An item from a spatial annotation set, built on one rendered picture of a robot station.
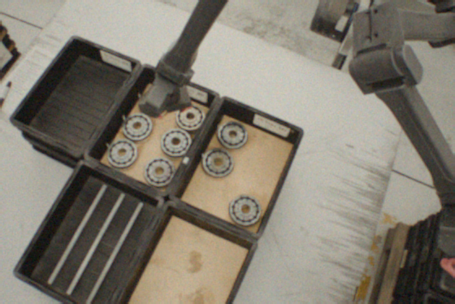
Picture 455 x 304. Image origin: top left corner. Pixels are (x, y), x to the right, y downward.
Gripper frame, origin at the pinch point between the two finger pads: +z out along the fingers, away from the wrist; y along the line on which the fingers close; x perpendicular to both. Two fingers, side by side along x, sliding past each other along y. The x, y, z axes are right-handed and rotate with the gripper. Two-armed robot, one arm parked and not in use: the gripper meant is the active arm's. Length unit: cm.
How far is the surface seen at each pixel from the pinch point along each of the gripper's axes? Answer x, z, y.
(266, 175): -19.3, 23.5, 25.2
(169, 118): 10.9, 23.4, 1.0
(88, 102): 26.5, 23.3, -24.8
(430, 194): -38, 108, 137
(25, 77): 55, 36, -50
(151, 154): -0.3, 23.1, -8.5
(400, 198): -34, 108, 118
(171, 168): -8.4, 20.2, -4.0
